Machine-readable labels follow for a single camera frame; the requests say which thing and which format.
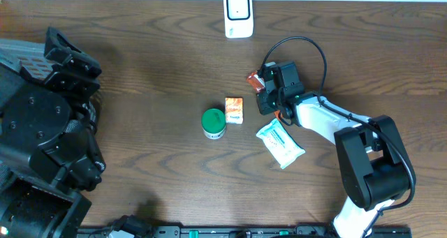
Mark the green lid jar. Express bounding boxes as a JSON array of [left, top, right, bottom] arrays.
[[201, 108, 226, 140]]

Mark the orange small carton box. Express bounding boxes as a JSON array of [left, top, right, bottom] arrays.
[[225, 97, 244, 124]]

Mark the red chocolate wafer bar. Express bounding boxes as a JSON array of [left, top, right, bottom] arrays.
[[246, 71, 265, 94]]

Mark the light blue wet wipes pack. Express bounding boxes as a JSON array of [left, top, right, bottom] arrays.
[[256, 119, 305, 169]]

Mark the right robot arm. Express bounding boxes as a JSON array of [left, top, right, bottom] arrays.
[[256, 61, 416, 237]]

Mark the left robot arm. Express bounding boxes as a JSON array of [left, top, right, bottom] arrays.
[[1, 27, 106, 237]]

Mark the white barcode scanner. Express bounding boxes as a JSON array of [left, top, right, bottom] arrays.
[[223, 0, 254, 39]]

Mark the grey plastic basket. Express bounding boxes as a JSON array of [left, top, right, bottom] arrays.
[[0, 38, 102, 127]]

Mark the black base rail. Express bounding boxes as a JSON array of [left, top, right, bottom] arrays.
[[76, 215, 413, 238]]

